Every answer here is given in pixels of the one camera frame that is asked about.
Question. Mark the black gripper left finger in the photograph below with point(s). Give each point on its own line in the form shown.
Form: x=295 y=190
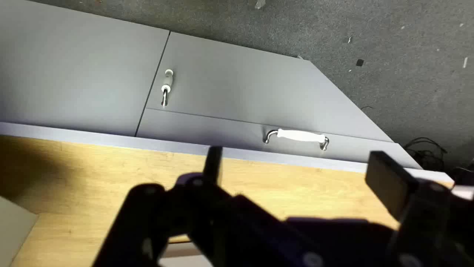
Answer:
x=196 y=206

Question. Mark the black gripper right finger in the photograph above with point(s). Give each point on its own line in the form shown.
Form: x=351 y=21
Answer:
x=434 y=225

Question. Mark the grey bottom drawer front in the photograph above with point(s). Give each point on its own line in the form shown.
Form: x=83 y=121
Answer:
x=185 y=127

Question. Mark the grey drawer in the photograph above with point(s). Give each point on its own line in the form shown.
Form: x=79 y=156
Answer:
x=221 y=80
x=185 y=127

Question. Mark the grey upper drawer front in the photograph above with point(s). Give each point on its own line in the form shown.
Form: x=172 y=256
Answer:
x=221 y=80

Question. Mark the grey file cabinet body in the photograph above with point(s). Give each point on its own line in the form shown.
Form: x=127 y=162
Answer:
x=67 y=74

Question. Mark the silver bottom drawer handle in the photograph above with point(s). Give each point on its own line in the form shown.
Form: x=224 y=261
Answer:
x=298 y=135

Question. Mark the silver drawer handle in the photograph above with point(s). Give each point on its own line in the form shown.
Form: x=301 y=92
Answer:
x=298 y=135
x=166 y=86

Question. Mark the silver upper drawer handle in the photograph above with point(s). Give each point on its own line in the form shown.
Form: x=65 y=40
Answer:
x=166 y=86

